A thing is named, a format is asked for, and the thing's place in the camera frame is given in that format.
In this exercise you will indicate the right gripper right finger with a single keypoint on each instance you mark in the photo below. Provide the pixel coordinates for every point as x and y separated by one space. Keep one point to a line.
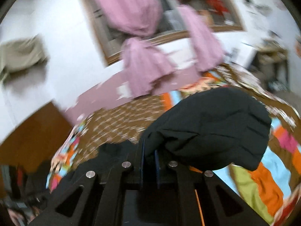
204 199

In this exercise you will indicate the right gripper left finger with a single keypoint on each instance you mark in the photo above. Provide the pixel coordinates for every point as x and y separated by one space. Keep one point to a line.
94 193

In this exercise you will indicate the black padded jacket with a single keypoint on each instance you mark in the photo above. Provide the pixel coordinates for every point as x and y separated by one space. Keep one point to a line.
208 130

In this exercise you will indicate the colourful cartoon bed quilt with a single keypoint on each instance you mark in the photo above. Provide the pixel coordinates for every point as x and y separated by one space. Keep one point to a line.
278 174

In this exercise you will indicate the brown wooden headboard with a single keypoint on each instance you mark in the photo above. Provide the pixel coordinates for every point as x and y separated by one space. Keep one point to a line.
36 140

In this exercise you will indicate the wooden shelf unit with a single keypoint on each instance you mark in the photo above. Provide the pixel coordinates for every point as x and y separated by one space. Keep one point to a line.
270 65

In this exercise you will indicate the pink curtain right panel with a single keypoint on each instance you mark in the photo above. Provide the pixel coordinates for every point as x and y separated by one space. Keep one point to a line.
208 50

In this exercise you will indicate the pink curtain panel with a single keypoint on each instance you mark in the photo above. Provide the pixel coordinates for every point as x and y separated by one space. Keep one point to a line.
144 64
208 50

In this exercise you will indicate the pink curtain left panel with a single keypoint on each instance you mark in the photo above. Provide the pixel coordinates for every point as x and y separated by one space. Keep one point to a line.
144 64

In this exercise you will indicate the wooden framed window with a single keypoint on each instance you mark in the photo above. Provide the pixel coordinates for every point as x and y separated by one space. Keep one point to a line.
170 28

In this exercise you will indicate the beige cloth on wall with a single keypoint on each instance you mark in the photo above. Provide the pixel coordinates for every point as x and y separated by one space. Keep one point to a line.
20 54

